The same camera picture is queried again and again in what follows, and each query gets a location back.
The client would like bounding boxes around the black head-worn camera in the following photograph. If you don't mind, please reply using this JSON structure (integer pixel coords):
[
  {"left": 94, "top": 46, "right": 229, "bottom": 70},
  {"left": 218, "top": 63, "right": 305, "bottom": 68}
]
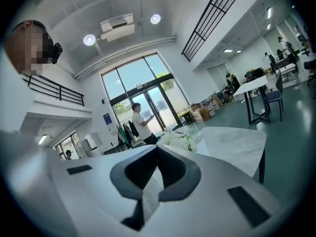
[{"left": 50, "top": 42, "right": 63, "bottom": 65}]

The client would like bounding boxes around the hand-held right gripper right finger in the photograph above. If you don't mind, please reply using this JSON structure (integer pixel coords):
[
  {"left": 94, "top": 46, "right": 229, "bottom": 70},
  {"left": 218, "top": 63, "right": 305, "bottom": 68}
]
[{"left": 148, "top": 144, "right": 282, "bottom": 237}]

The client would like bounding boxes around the short black balcony railing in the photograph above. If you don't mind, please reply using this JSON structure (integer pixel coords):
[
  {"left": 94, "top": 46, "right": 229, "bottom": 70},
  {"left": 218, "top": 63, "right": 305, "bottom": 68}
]
[{"left": 21, "top": 73, "right": 85, "bottom": 107}]

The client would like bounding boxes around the long black balcony railing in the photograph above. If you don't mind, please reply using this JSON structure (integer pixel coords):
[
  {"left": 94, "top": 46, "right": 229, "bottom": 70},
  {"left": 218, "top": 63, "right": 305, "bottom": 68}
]
[{"left": 181, "top": 0, "right": 248, "bottom": 63}]

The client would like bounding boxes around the person's head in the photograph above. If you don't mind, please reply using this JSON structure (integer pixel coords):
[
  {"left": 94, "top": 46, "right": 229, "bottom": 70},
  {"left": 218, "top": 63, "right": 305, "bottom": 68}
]
[{"left": 4, "top": 19, "right": 54, "bottom": 77}]

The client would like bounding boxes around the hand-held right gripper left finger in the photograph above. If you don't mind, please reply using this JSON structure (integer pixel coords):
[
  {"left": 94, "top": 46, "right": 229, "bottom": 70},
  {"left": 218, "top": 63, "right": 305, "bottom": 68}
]
[{"left": 46, "top": 144, "right": 159, "bottom": 237}]

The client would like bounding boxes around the white flowers bouquet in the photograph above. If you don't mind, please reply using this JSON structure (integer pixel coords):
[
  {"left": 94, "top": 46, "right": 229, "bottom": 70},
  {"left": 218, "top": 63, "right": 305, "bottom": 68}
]
[{"left": 158, "top": 126, "right": 199, "bottom": 153}]

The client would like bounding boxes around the black bin yellow lid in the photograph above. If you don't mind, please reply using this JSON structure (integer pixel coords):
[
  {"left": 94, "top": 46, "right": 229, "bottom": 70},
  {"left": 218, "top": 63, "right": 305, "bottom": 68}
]
[{"left": 182, "top": 112, "right": 194, "bottom": 126}]

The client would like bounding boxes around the white storage cabinet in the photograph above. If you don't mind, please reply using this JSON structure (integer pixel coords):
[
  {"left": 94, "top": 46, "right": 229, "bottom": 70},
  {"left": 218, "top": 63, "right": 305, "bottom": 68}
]
[{"left": 79, "top": 131, "right": 103, "bottom": 156}]

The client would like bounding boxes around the large cardboard box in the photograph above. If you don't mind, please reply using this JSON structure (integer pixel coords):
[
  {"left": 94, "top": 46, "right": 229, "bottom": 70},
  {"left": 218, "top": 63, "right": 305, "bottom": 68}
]
[{"left": 192, "top": 107, "right": 212, "bottom": 123}]

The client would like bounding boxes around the blue grey chair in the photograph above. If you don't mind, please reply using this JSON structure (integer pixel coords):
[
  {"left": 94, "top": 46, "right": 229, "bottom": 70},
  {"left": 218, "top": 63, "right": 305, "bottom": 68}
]
[{"left": 262, "top": 69, "right": 285, "bottom": 122}]

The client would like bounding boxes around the green hanging garment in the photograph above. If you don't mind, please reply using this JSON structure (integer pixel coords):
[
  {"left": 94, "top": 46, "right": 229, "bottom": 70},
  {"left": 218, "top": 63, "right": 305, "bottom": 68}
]
[{"left": 118, "top": 126, "right": 130, "bottom": 146}]

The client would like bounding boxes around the black framed glass door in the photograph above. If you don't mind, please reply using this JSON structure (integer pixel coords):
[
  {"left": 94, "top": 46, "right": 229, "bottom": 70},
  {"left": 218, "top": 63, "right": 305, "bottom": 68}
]
[{"left": 100, "top": 53, "right": 191, "bottom": 133}]

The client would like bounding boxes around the white ceiling air conditioner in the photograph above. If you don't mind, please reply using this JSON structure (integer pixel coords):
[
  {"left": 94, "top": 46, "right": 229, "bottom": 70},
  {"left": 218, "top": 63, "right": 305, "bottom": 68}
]
[{"left": 99, "top": 13, "right": 136, "bottom": 43}]

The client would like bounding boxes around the black metal shelf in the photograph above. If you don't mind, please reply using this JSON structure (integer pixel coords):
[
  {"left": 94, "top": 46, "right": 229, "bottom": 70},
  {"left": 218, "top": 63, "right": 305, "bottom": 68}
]
[{"left": 103, "top": 141, "right": 144, "bottom": 156}]

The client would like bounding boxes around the blue and white wall poster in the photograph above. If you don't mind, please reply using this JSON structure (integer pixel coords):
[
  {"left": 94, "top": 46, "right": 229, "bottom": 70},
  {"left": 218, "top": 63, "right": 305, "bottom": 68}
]
[{"left": 102, "top": 113, "right": 114, "bottom": 132}]

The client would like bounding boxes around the white desk black frame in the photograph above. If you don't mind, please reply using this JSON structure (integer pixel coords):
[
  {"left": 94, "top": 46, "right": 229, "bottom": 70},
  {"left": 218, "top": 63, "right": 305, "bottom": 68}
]
[{"left": 233, "top": 75, "right": 273, "bottom": 126}]

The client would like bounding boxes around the black metal clothes rack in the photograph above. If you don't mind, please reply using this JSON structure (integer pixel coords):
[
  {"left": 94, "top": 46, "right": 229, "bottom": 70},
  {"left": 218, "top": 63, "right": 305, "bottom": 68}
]
[{"left": 115, "top": 120, "right": 139, "bottom": 148}]

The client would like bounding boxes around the grey marble table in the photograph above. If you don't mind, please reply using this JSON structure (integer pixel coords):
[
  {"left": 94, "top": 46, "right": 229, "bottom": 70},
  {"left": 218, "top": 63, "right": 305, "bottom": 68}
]
[{"left": 158, "top": 126, "right": 268, "bottom": 185}]

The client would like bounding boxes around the black hanging coat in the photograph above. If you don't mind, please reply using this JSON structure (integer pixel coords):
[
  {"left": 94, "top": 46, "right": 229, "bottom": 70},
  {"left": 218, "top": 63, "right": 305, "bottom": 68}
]
[{"left": 123, "top": 123, "right": 136, "bottom": 143}]

